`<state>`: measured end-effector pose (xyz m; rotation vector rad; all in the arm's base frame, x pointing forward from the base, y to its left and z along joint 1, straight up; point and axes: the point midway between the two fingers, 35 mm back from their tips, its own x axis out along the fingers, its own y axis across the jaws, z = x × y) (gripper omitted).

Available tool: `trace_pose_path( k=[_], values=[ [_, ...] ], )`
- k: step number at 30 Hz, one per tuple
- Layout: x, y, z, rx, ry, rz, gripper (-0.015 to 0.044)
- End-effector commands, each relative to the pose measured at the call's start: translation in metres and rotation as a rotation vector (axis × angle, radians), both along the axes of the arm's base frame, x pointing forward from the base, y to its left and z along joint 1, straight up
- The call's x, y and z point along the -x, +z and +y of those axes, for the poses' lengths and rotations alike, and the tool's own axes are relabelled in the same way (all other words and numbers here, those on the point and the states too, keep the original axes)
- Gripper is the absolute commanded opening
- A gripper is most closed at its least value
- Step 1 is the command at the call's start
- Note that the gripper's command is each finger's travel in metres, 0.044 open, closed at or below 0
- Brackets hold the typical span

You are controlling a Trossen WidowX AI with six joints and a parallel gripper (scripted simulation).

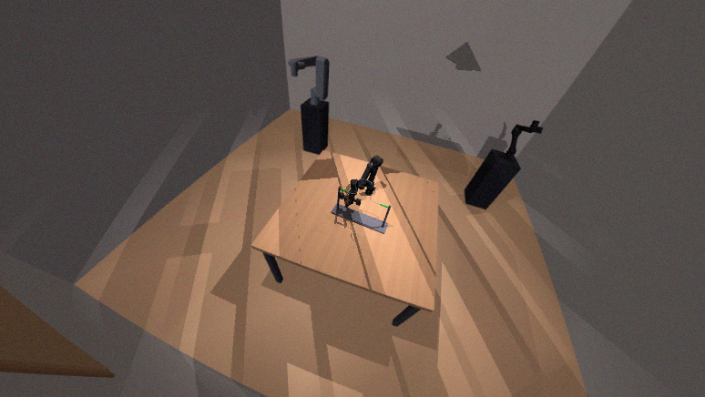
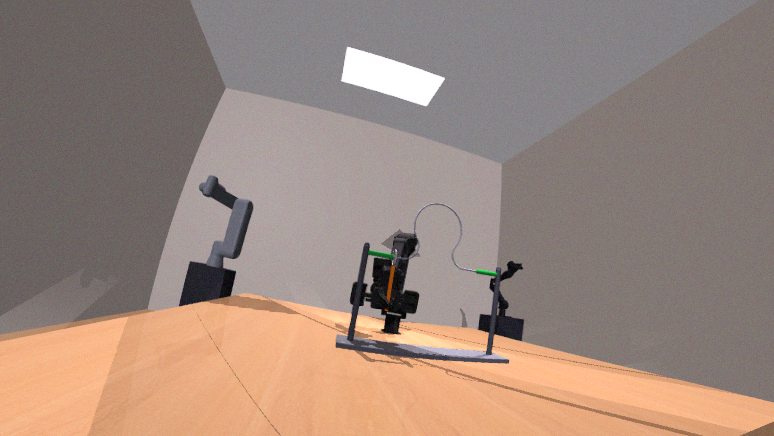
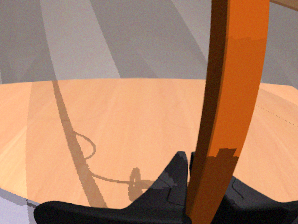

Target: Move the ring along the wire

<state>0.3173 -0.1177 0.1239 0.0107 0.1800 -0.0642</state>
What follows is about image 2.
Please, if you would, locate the orange handle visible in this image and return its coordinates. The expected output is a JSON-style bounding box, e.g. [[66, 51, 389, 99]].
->
[[384, 250, 398, 311]]

